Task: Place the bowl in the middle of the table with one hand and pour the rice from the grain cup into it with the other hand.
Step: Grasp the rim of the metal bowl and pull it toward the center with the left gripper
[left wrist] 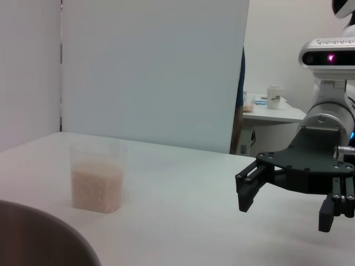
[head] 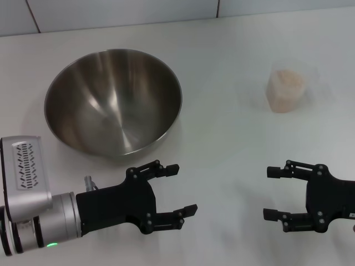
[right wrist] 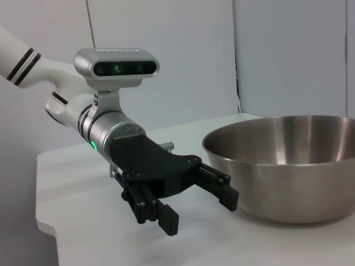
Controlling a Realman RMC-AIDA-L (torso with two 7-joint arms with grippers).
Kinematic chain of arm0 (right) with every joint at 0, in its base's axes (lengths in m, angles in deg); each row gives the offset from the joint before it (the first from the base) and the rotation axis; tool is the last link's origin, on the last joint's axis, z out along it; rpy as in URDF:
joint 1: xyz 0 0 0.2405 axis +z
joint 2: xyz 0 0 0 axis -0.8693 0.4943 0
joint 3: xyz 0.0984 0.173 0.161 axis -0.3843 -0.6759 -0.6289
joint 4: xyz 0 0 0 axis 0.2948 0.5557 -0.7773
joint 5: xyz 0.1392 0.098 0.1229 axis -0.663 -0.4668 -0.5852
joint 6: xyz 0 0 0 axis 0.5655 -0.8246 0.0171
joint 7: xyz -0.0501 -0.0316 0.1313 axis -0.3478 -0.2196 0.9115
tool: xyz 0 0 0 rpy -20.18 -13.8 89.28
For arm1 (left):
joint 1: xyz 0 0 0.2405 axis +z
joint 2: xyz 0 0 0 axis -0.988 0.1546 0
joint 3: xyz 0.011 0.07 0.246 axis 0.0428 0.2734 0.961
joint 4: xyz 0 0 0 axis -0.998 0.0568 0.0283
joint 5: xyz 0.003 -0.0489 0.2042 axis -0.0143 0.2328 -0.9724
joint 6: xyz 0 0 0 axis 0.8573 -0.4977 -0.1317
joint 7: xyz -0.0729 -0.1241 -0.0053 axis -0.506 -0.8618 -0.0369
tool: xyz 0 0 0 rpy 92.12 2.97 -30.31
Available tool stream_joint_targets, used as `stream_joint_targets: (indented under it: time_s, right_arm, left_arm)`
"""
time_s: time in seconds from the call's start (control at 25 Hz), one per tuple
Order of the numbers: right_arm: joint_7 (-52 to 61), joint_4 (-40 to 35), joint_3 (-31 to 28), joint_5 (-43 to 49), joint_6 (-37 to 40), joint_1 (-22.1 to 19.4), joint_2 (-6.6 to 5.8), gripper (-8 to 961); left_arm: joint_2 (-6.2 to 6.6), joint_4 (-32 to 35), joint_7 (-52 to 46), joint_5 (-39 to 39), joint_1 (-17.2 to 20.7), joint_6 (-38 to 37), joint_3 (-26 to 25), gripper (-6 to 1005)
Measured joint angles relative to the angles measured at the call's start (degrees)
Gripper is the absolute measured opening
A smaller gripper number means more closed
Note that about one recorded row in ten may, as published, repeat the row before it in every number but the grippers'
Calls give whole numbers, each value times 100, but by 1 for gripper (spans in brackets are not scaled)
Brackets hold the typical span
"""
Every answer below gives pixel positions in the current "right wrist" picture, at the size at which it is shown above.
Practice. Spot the stainless steel mixing bowl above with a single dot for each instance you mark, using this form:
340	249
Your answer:
277	188

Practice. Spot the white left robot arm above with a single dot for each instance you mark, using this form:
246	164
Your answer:
27	61

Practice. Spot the silver camera mount bracket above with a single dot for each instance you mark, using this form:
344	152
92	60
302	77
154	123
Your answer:
106	102

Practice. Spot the left gripper silver knob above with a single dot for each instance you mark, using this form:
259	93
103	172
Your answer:
167	146
112	171

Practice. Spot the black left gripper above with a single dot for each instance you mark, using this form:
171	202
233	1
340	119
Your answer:
149	163

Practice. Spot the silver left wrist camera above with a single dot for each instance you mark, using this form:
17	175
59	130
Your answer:
122	66

